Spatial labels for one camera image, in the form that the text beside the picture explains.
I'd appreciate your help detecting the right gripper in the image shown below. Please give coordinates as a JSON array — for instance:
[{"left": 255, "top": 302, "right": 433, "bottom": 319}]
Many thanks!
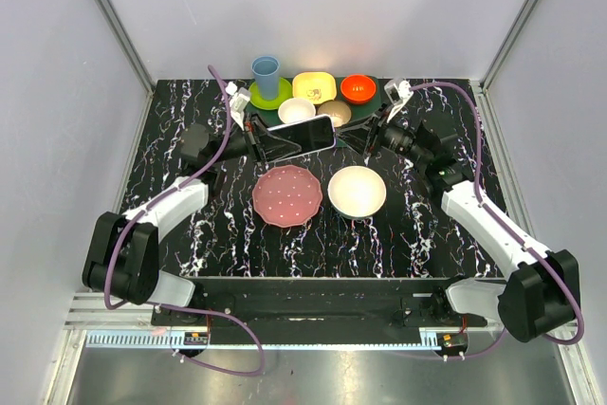
[{"left": 335, "top": 100, "right": 431, "bottom": 166}]

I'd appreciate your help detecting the phone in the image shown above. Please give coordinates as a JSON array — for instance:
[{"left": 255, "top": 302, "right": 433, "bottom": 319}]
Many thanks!
[{"left": 267, "top": 115, "right": 337, "bottom": 157}]

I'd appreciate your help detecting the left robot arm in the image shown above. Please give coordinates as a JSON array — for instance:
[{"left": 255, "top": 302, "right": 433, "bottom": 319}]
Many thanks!
[{"left": 83, "top": 114, "right": 314, "bottom": 325}]

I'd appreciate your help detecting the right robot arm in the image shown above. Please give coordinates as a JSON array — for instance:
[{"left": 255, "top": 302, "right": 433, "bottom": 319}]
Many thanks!
[{"left": 337, "top": 110, "right": 584, "bottom": 344}]

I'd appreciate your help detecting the brown small bowl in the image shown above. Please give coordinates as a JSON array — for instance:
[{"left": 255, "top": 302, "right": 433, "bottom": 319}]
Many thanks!
[{"left": 317, "top": 100, "right": 352, "bottom": 128}]

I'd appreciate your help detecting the dark green mat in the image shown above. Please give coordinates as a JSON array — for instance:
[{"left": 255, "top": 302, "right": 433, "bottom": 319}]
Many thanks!
[{"left": 246, "top": 76, "right": 385, "bottom": 127}]

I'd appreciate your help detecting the cream small bowl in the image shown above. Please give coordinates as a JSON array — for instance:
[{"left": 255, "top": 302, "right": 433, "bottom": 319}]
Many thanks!
[{"left": 278, "top": 98, "right": 317, "bottom": 123}]

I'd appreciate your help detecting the orange red bowl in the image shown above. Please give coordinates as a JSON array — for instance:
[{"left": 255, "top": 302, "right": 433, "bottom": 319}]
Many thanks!
[{"left": 340, "top": 74, "right": 377, "bottom": 105}]

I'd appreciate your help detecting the lime green saucer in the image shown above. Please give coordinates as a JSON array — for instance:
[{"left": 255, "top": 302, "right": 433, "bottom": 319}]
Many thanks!
[{"left": 248, "top": 78, "right": 292, "bottom": 111}]

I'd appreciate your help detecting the large white bowl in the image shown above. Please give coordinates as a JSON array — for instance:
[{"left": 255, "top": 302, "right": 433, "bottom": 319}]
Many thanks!
[{"left": 327, "top": 166, "right": 387, "bottom": 219}]

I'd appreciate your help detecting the yellow square dish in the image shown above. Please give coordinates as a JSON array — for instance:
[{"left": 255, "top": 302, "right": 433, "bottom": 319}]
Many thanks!
[{"left": 292, "top": 71, "right": 337, "bottom": 105}]

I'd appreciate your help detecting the pink dotted plate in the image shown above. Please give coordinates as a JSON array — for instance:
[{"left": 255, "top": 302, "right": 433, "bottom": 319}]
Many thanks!
[{"left": 252, "top": 165, "right": 323, "bottom": 229}]

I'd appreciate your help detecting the blue plastic cup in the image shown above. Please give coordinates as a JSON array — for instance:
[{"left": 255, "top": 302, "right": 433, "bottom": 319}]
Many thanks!
[{"left": 251, "top": 56, "right": 280, "bottom": 100}]

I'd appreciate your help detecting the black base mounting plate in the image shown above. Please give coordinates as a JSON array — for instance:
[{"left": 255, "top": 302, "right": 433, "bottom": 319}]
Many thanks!
[{"left": 150, "top": 276, "right": 489, "bottom": 330}]

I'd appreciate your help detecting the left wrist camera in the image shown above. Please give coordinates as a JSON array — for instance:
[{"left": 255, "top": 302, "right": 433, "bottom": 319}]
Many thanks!
[{"left": 226, "top": 82, "right": 251, "bottom": 130}]

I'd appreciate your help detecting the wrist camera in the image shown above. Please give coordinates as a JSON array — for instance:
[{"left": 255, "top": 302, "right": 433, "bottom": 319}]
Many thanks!
[
  {"left": 384, "top": 78, "right": 414, "bottom": 122},
  {"left": 226, "top": 82, "right": 251, "bottom": 130}
]

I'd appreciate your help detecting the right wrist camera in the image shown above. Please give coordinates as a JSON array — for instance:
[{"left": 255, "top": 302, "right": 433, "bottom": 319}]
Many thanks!
[{"left": 384, "top": 78, "right": 414, "bottom": 122}]

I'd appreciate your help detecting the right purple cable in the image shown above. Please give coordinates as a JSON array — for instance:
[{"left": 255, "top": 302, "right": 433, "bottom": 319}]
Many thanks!
[{"left": 378, "top": 81, "right": 585, "bottom": 362}]

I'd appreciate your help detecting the aluminium front rail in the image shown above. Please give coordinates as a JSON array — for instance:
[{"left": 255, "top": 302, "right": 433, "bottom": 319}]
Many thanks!
[{"left": 64, "top": 293, "right": 582, "bottom": 352}]

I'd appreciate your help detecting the left aluminium frame post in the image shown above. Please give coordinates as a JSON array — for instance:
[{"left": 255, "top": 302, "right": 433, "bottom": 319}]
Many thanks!
[{"left": 95, "top": 0, "right": 156, "bottom": 94}]

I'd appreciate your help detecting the aluminium frame post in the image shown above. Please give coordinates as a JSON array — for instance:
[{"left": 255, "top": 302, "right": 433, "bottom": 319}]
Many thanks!
[
  {"left": 95, "top": 0, "right": 156, "bottom": 94},
  {"left": 479, "top": 0, "right": 541, "bottom": 93}
]

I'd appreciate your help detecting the right aluminium frame post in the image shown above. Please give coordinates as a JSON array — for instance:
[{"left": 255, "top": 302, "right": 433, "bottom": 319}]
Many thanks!
[{"left": 479, "top": 0, "right": 541, "bottom": 93}]

